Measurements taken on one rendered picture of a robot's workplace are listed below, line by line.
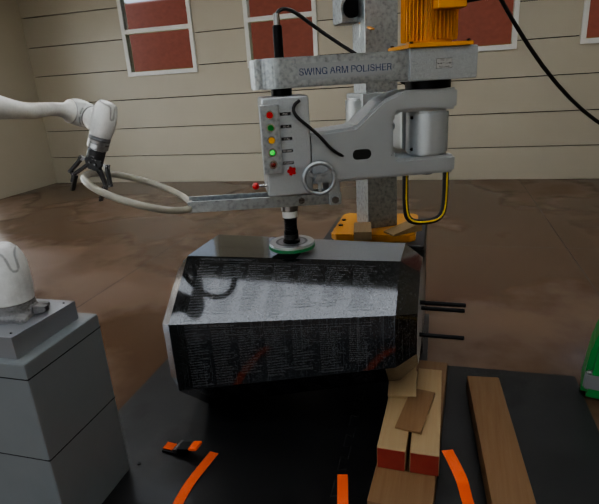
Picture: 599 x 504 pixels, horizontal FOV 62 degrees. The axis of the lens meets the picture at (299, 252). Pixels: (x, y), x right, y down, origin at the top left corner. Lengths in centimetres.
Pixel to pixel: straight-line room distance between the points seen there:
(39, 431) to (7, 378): 22
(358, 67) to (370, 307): 100
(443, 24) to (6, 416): 226
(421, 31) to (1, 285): 190
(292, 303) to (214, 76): 713
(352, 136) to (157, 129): 761
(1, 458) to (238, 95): 740
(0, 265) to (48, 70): 894
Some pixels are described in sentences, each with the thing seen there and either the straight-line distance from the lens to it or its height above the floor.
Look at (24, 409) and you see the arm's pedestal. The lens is 208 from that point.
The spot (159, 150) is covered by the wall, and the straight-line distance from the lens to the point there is 970.
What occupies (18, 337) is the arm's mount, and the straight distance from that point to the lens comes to 200.
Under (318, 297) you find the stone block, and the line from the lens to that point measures 222.
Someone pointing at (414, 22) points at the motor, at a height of 185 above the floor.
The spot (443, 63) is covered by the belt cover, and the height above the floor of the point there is 168.
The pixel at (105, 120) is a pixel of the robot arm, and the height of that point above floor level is 154.
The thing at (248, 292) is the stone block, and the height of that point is 75.
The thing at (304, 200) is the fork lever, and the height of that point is 114.
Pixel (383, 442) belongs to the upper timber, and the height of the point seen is 23.
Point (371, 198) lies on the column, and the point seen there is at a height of 97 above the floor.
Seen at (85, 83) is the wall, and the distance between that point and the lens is 1038.
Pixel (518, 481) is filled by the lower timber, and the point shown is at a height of 11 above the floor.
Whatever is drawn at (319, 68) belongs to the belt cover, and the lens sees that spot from 219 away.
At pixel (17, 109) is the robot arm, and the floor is 161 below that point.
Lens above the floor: 165
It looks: 19 degrees down
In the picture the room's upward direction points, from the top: 4 degrees counter-clockwise
